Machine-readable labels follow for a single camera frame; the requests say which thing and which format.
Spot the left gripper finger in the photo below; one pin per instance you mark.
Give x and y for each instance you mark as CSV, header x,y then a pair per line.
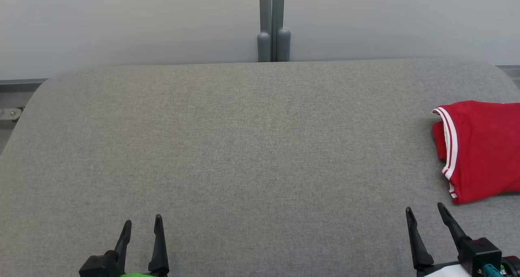
x,y
159,252
124,244

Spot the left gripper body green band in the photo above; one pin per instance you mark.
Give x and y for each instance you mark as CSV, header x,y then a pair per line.
x,y
101,267

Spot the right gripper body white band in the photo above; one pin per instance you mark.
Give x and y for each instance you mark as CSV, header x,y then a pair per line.
x,y
479,252

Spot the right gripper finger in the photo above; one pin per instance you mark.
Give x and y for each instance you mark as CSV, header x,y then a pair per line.
x,y
418,248
453,228

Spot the red basketball jersey white sleeves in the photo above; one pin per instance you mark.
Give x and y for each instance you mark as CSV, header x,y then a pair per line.
x,y
483,155

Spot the grey fabric sofa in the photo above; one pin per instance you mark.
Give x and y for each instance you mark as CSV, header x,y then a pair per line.
x,y
243,147

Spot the metal floor bracket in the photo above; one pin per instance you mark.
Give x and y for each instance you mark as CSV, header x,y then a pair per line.
x,y
12,114

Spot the grey double wall post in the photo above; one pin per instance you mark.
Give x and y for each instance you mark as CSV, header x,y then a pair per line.
x,y
274,25

